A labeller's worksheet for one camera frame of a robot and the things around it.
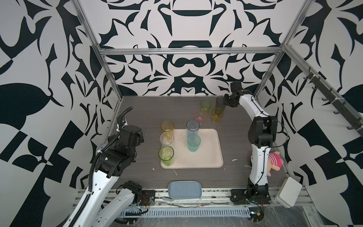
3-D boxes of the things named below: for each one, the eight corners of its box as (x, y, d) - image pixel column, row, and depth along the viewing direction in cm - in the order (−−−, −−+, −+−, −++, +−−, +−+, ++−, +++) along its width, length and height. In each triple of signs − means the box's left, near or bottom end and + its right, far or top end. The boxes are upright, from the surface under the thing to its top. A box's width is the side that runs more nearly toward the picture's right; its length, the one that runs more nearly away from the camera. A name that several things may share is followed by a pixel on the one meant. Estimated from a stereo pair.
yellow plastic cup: (211, 122, 106) (213, 116, 100) (210, 114, 111) (211, 108, 105) (221, 122, 106) (224, 116, 100) (220, 114, 111) (222, 108, 105)
